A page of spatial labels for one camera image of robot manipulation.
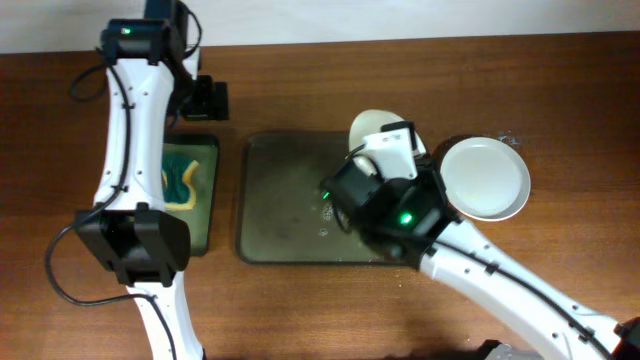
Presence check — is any green and yellow sponge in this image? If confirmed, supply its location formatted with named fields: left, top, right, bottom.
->
left=161, top=153, right=199, bottom=211

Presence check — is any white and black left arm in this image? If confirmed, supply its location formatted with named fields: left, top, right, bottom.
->
left=72, top=15, right=229, bottom=359

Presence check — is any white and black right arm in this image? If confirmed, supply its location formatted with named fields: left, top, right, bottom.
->
left=320, top=159, right=639, bottom=359

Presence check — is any small black tray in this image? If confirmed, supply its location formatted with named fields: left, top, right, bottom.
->
left=161, top=134, right=219, bottom=257

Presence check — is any large dark serving tray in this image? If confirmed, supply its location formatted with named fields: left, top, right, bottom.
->
left=235, top=132, right=393, bottom=266

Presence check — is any dark object at bottom edge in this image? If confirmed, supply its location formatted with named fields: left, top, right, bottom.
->
left=474, top=339, right=546, bottom=360

